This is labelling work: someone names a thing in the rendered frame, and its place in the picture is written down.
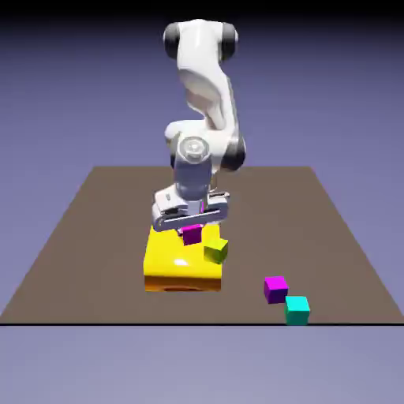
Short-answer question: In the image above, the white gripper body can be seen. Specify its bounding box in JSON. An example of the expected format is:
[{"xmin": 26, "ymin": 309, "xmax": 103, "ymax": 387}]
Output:
[{"xmin": 150, "ymin": 200, "xmax": 230, "ymax": 234}]

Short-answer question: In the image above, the small magenta cube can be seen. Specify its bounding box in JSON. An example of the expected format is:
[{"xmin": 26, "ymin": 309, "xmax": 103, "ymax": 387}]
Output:
[
  {"xmin": 264, "ymin": 275, "xmax": 290, "ymax": 305},
  {"xmin": 181, "ymin": 223, "xmax": 203, "ymax": 246}
]

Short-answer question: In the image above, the small olive green cube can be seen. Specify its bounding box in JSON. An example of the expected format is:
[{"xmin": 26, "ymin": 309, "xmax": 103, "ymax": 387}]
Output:
[{"xmin": 203, "ymin": 238, "xmax": 229, "ymax": 265}]

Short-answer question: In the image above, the small cyan cube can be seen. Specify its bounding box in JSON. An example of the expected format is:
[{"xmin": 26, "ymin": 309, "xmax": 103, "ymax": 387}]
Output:
[{"xmin": 283, "ymin": 295, "xmax": 311, "ymax": 326}]

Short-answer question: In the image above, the large yellow box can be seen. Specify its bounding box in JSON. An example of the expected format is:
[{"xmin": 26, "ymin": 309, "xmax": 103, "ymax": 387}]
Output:
[{"xmin": 143, "ymin": 222, "xmax": 223, "ymax": 293}]

